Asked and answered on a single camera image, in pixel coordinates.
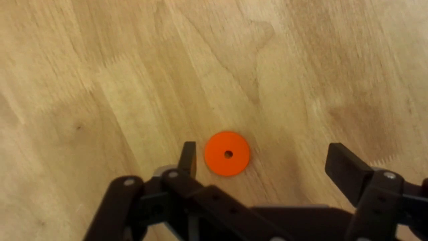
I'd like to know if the orange ring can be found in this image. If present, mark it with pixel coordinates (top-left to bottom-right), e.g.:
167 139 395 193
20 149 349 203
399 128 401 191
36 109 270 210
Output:
202 131 253 179

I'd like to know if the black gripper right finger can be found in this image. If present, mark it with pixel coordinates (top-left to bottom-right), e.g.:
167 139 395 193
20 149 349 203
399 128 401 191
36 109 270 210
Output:
324 143 428 241

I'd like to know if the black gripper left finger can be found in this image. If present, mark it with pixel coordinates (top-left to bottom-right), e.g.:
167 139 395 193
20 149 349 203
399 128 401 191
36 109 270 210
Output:
84 141 286 241

